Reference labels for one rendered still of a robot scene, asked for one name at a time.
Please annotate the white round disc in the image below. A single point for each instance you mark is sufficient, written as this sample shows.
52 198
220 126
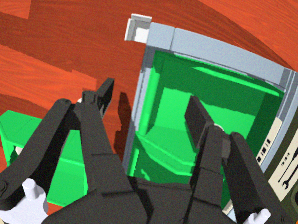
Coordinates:
18 150

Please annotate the grey metal shelf rack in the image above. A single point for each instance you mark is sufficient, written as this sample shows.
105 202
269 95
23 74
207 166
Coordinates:
206 49

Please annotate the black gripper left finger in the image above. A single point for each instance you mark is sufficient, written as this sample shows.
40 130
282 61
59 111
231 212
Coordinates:
24 184

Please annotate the green bin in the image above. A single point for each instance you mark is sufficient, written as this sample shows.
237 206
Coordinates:
69 182
244 104
148 169

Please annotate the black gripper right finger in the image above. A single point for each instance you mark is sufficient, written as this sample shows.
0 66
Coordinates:
252 198

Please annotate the olive green tool case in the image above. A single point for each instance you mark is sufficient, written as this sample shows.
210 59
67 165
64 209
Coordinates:
282 172

